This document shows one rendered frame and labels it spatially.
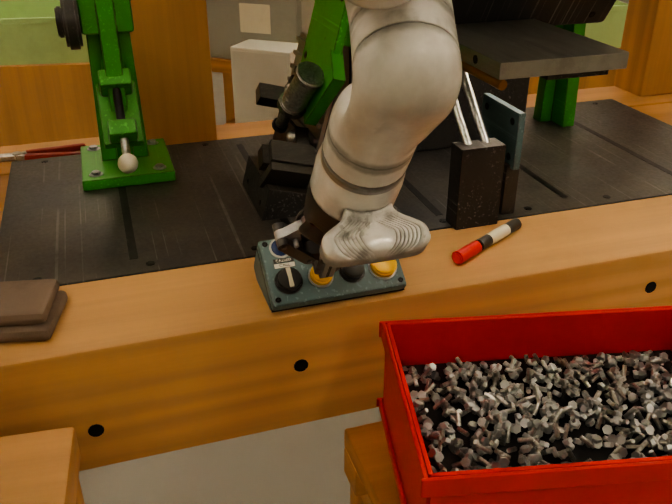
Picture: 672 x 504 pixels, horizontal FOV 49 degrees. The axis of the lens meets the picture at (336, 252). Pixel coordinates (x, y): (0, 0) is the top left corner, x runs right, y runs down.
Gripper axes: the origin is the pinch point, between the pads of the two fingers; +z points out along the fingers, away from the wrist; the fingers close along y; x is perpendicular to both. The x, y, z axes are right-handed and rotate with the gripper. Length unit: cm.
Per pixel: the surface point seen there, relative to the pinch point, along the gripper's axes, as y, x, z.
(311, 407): 2.0, 10.7, 14.9
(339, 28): -8.8, -29.2, -1.9
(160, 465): 19, -10, 124
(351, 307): -2.7, 3.6, 4.8
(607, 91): -82, -50, 44
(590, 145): -56, -25, 24
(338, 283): -1.6, 1.1, 3.6
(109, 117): 18.8, -37.6, 21.7
